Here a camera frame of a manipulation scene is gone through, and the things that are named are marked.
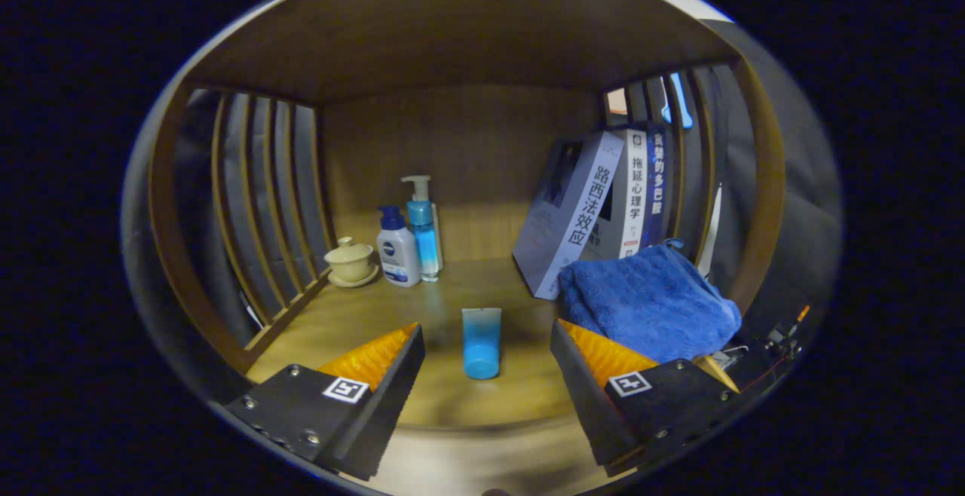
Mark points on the white spine book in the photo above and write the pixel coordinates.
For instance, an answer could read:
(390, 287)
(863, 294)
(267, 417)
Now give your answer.
(635, 194)

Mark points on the wooden countertop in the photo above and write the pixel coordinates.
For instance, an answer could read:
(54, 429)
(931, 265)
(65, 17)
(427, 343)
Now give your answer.
(445, 307)

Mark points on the blue white tube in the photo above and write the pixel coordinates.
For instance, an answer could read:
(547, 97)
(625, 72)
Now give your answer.
(481, 353)

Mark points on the lavender book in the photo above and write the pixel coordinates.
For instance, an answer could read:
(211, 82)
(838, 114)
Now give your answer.
(573, 217)

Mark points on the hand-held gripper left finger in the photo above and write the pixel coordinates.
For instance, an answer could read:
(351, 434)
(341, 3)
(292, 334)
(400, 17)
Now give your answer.
(384, 405)

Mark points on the dark blue spine book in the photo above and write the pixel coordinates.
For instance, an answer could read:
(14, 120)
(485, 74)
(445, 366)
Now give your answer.
(657, 179)

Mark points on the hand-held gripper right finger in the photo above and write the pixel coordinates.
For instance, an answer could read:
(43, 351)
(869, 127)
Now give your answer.
(584, 398)

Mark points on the blue pump bottle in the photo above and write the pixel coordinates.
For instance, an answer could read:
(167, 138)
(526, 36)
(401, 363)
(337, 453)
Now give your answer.
(422, 232)

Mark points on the beige lidded teacup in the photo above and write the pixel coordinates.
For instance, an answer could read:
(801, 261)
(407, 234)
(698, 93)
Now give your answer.
(350, 261)

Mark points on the wooden cabinet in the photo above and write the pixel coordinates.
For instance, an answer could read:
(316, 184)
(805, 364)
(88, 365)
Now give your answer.
(452, 29)

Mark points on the white lotion bottle blue cap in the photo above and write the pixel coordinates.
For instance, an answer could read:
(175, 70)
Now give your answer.
(398, 255)

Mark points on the blue towel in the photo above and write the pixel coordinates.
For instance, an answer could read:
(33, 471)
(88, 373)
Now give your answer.
(648, 300)

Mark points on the black device with orange part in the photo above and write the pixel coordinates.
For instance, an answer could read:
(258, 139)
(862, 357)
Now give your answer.
(780, 330)

